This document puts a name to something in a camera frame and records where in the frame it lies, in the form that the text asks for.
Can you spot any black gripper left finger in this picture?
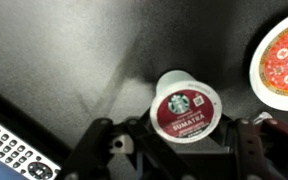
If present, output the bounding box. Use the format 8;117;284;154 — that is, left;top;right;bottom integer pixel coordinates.
63;116;145;180

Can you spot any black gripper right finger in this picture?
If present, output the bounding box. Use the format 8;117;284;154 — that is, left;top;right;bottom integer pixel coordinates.
228;116;288;180

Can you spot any white coffee pod red lid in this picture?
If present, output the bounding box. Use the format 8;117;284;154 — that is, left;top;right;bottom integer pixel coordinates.
149;69;224;144

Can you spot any silver remote control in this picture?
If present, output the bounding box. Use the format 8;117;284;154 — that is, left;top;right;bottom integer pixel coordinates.
0;113;62;180

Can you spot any small red patterned white plate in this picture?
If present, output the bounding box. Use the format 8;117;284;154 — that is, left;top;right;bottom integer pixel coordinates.
248;8;288;113

